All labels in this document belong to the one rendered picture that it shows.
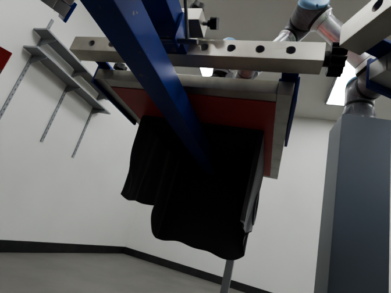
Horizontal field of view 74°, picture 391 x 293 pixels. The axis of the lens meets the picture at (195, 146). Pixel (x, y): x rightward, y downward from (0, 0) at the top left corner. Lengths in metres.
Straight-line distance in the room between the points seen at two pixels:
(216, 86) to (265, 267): 3.90
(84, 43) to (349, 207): 1.04
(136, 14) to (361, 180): 0.97
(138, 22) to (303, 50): 0.36
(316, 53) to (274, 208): 3.95
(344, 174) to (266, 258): 3.40
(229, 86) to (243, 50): 0.10
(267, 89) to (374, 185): 0.64
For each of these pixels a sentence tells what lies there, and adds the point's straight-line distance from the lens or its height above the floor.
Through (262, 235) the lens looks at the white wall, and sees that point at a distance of 4.44.
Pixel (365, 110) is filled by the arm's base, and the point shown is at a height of 1.24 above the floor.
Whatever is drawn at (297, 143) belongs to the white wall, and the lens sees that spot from 4.83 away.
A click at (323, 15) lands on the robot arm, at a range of 1.33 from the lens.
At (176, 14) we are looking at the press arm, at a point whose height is 1.01.
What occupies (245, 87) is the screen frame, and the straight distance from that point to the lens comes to 0.70.
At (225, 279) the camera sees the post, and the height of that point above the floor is 0.41.
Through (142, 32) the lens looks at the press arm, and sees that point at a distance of 0.50.
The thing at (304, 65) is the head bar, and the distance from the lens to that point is 0.66.
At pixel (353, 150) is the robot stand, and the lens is 1.19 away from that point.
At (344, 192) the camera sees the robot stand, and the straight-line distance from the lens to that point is 1.13.
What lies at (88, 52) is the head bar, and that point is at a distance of 0.85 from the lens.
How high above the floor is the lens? 0.58
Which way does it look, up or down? 18 degrees up
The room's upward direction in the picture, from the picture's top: 15 degrees clockwise
